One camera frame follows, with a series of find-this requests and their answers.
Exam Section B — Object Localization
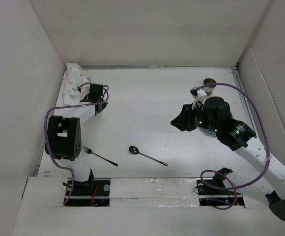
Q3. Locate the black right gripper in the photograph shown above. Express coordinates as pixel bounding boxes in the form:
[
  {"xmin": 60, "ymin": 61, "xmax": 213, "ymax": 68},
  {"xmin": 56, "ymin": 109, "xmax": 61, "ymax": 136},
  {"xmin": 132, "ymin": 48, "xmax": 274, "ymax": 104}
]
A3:
[{"xmin": 170, "ymin": 102, "xmax": 219, "ymax": 133}]

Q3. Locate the animal print cloth placemat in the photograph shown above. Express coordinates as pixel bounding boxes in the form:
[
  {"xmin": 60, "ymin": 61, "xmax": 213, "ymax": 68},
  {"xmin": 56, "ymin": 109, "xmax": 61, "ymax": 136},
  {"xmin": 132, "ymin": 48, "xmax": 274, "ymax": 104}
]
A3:
[{"xmin": 62, "ymin": 63, "xmax": 91, "ymax": 106}]

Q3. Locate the black fork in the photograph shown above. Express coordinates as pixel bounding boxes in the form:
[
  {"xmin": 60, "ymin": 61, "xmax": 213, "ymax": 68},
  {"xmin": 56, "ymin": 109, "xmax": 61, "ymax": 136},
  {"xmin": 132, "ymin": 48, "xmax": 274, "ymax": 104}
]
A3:
[{"xmin": 82, "ymin": 145, "xmax": 118, "ymax": 167}]

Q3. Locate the black slotted spoon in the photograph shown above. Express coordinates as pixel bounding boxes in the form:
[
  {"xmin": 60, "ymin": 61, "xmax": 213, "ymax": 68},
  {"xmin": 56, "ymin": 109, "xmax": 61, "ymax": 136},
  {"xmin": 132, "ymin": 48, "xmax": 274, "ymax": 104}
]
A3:
[{"xmin": 129, "ymin": 146, "xmax": 168, "ymax": 166}]

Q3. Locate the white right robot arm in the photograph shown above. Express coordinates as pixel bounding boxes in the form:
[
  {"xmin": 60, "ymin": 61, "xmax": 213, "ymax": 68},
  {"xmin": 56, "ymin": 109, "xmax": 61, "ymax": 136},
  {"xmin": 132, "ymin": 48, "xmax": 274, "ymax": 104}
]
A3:
[{"xmin": 171, "ymin": 97, "xmax": 285, "ymax": 221}]

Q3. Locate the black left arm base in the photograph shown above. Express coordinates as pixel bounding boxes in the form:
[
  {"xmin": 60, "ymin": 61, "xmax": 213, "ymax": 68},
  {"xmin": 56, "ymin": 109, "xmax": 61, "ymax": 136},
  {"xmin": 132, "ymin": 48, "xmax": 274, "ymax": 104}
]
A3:
[{"xmin": 62, "ymin": 170, "xmax": 111, "ymax": 207}]

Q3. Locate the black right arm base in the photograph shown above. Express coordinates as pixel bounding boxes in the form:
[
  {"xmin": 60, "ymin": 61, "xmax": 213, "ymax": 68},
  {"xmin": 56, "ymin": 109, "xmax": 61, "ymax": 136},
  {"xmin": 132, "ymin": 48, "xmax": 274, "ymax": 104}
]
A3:
[{"xmin": 193, "ymin": 168, "xmax": 245, "ymax": 210}]

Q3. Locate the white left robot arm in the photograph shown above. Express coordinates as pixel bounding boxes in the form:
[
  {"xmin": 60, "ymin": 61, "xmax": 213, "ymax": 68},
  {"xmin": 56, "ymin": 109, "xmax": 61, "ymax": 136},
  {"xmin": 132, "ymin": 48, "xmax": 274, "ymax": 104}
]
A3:
[{"xmin": 44, "ymin": 83, "xmax": 109, "ymax": 195}]

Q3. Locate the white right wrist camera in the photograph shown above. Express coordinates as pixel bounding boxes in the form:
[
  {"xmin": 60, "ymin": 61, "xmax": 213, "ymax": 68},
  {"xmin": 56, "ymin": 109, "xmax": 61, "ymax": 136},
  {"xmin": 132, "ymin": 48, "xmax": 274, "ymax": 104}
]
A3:
[{"xmin": 190, "ymin": 87, "xmax": 207, "ymax": 101}]

